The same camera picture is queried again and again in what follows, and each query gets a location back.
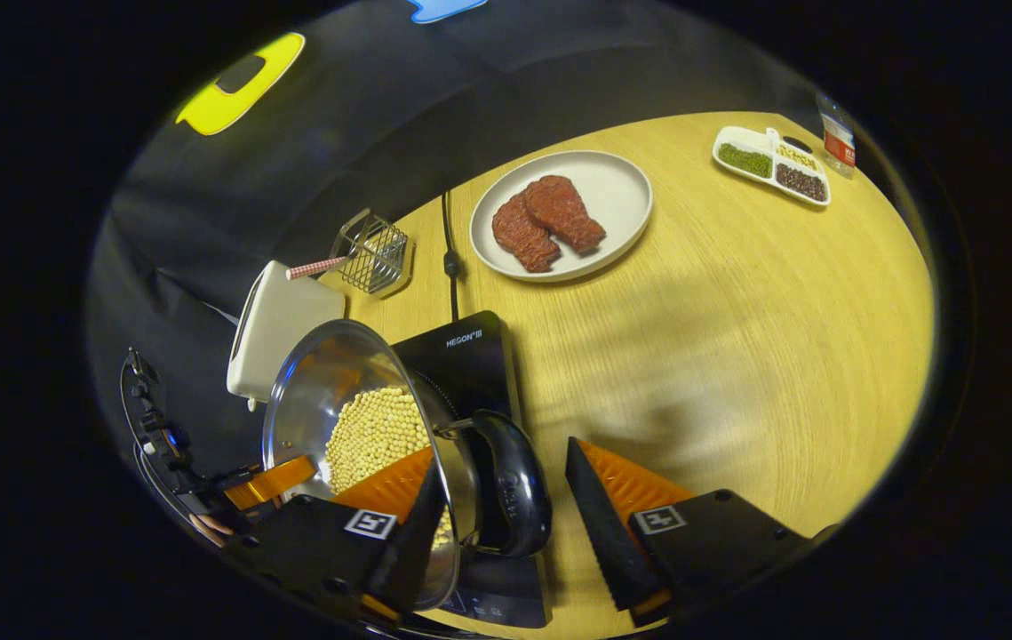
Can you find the white round plate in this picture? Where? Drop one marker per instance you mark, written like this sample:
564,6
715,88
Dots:
612,196

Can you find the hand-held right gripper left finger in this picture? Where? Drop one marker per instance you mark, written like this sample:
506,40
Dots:
421,542

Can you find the small heap of yellow beans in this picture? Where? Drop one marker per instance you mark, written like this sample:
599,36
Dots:
797,156

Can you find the red meat steak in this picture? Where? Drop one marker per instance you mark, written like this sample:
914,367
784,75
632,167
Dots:
523,236
568,213

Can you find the heap of dark red beans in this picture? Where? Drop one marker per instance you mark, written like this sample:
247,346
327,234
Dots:
800,182

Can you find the clear water bottle red label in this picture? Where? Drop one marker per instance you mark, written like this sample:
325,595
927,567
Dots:
838,142

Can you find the pile of soybeans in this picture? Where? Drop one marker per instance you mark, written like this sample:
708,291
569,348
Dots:
372,436

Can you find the heap of green mung beans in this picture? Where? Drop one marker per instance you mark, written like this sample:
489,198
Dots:
745,161

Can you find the black induction cooktop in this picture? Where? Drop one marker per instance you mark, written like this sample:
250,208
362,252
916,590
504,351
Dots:
479,364

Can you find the white divided dish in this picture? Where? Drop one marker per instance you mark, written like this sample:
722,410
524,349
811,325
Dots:
732,135

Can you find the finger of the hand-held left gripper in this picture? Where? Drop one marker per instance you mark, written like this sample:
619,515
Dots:
270,482

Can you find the red striped straw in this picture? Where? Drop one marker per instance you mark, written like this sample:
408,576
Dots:
319,267

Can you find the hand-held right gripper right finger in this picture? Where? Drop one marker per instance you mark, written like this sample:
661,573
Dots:
603,533

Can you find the stainless steel pot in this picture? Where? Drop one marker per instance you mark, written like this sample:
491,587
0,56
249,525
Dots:
310,391

